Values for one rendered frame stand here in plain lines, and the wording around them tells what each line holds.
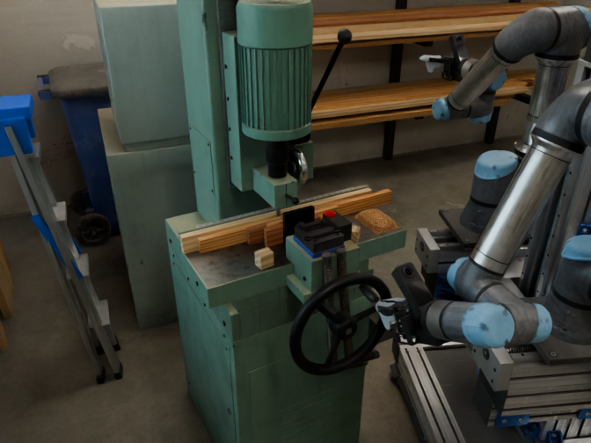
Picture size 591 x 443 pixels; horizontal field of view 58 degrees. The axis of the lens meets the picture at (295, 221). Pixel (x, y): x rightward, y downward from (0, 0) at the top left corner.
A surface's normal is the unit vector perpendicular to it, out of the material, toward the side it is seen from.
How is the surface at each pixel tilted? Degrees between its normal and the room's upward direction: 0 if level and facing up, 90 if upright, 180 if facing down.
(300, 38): 90
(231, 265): 0
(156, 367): 0
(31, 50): 90
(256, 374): 90
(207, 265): 0
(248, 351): 90
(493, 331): 59
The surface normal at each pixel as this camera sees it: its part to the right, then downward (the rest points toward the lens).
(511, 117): 0.36, 0.46
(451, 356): 0.00, -0.87
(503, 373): 0.11, 0.48
